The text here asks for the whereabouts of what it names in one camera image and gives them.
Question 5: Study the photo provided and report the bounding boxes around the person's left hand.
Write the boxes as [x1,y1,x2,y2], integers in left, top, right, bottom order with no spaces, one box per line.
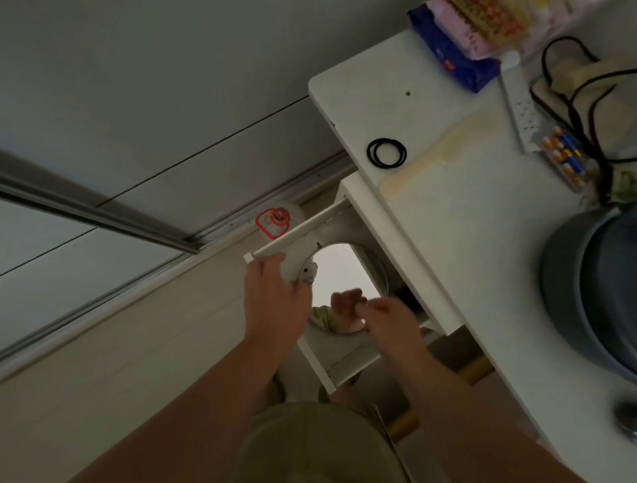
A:
[243,252,315,349]

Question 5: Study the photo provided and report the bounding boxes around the person's right hand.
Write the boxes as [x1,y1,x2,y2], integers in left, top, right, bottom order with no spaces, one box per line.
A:
[355,298,430,360]

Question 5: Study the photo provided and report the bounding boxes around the white drawer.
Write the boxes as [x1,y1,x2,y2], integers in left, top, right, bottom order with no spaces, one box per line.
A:
[243,196,450,395]

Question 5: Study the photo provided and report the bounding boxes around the person's left forearm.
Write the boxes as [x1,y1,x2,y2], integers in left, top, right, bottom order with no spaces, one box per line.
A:
[70,329,319,483]

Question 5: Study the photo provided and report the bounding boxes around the person's right forearm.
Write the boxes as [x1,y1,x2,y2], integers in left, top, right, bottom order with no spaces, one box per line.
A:
[382,343,589,483]

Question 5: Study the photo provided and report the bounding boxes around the clear container with red lid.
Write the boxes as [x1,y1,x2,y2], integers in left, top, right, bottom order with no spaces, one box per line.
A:
[255,201,306,242]

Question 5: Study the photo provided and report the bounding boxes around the round mirror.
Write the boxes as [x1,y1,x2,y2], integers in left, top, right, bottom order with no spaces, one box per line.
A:
[299,242,389,337]

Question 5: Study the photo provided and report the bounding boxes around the green shorts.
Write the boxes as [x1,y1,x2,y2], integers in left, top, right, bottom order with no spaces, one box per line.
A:
[231,399,415,483]

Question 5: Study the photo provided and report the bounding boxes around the cream plastic comb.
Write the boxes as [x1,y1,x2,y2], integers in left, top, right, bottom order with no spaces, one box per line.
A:
[379,116,504,201]

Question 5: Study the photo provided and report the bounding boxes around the grey plastic basin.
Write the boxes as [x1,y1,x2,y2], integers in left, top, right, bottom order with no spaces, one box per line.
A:
[539,203,637,385]

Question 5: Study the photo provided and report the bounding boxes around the pack of batteries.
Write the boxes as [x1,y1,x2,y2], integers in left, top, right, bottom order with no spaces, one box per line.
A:
[536,126,594,193]

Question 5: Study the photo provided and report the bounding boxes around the white power strip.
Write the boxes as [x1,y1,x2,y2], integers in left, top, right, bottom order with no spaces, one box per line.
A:
[499,66,541,154]

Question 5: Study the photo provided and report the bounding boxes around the blue packet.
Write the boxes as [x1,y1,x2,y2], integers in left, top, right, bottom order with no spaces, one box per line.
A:
[408,2,501,94]

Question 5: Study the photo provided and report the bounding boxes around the dark round object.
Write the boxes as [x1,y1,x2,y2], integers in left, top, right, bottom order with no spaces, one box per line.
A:
[613,397,637,447]

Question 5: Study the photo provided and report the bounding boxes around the beige box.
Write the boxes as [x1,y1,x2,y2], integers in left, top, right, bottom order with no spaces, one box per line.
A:
[531,54,637,161]

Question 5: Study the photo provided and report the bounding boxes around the pink patterned packet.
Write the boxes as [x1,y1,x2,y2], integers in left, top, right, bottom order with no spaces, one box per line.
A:
[427,0,537,61]

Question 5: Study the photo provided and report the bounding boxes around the black hair tie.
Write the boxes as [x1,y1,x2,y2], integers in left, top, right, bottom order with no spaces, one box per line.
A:
[374,138,408,169]
[367,139,400,168]

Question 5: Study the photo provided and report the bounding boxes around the metal sliding door rail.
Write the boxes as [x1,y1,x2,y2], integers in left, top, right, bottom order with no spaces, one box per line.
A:
[0,148,201,255]

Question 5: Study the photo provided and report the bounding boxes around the black cable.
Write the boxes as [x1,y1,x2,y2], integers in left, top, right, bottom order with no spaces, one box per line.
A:
[530,36,637,206]

